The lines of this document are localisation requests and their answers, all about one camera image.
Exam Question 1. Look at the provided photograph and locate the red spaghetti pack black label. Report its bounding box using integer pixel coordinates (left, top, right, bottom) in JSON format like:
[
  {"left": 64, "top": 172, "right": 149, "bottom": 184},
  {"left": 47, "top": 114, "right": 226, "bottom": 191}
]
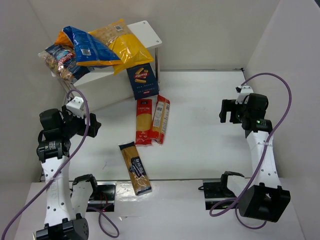
[{"left": 135, "top": 99, "right": 152, "bottom": 145}]

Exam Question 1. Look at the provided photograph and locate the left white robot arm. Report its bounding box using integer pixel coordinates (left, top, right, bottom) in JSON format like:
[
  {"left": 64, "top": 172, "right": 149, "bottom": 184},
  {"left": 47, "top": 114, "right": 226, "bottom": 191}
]
[{"left": 35, "top": 101, "right": 101, "bottom": 240}]

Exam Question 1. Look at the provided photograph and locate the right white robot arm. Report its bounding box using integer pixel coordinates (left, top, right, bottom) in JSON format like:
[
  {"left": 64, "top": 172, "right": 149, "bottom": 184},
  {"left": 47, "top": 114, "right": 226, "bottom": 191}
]
[{"left": 219, "top": 93, "right": 291, "bottom": 223}]

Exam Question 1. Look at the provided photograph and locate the white two-tier shelf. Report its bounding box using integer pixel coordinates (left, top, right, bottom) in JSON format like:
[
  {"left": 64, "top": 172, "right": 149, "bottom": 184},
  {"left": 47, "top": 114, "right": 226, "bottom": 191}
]
[{"left": 51, "top": 20, "right": 162, "bottom": 111}]

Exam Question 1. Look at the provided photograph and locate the clear multicolour pasta bag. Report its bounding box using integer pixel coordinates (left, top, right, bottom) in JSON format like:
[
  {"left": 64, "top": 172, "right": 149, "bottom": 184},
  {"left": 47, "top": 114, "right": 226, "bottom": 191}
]
[{"left": 38, "top": 44, "right": 94, "bottom": 84}]

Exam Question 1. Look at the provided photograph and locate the blue and orange pasta bag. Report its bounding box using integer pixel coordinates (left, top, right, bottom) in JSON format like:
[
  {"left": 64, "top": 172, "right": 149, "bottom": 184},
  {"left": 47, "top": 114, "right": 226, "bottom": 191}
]
[{"left": 54, "top": 26, "right": 123, "bottom": 68}]

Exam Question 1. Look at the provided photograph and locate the dark blue Barilla pasta box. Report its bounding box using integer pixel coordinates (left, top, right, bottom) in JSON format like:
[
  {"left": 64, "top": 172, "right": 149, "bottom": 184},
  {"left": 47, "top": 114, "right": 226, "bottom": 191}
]
[{"left": 126, "top": 63, "right": 159, "bottom": 100}]

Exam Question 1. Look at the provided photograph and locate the yellow pasta bag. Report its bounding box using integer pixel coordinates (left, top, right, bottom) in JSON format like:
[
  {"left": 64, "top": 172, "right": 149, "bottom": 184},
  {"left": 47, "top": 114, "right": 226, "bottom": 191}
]
[{"left": 89, "top": 19, "right": 154, "bottom": 75}]

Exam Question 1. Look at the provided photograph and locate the red spaghetti pack white label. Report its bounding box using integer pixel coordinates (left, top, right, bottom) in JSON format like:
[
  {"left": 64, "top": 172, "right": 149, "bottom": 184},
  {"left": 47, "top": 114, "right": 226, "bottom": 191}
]
[{"left": 148, "top": 95, "right": 171, "bottom": 145}]

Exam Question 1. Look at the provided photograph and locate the dark blue spaghetti pack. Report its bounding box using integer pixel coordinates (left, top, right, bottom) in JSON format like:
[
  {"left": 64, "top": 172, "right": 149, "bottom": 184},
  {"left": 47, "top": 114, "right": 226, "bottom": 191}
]
[{"left": 119, "top": 141, "right": 152, "bottom": 196}]

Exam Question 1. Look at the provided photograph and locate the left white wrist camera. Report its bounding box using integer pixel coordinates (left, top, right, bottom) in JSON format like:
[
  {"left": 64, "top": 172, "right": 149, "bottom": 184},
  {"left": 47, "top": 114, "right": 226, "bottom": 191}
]
[{"left": 66, "top": 96, "right": 84, "bottom": 118}]

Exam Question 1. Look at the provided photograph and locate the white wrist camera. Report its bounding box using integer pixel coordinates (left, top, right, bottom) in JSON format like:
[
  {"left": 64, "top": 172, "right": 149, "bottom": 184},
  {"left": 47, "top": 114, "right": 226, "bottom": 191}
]
[
  {"left": 66, "top": 96, "right": 84, "bottom": 118},
  {"left": 235, "top": 85, "right": 254, "bottom": 105}
]

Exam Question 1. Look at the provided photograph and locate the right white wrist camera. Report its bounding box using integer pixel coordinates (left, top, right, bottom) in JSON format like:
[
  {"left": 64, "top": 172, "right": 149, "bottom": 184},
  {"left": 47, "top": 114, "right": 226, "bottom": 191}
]
[{"left": 235, "top": 85, "right": 254, "bottom": 105}]

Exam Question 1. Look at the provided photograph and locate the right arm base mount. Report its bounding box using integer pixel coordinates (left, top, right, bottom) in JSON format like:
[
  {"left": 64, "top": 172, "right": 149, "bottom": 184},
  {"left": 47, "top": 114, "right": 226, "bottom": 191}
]
[{"left": 198, "top": 179, "right": 236, "bottom": 211}]

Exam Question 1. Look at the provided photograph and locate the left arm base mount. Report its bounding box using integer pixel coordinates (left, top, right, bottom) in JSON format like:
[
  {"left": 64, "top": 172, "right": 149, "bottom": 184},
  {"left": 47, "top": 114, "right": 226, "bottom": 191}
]
[{"left": 71, "top": 181, "right": 118, "bottom": 213}]

